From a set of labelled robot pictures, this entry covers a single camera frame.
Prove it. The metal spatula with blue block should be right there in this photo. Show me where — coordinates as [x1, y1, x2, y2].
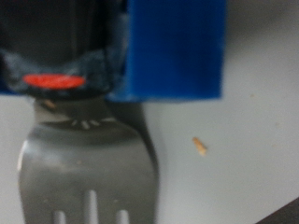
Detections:
[0, 0, 227, 224]

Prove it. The silver toaster oven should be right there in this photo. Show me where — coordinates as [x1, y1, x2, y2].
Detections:
[0, 0, 299, 224]

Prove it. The small bread crumb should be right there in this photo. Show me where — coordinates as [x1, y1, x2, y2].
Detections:
[192, 136, 208, 157]

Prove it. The grey backdrop curtain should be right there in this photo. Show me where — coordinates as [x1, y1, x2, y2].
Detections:
[255, 196, 299, 224]

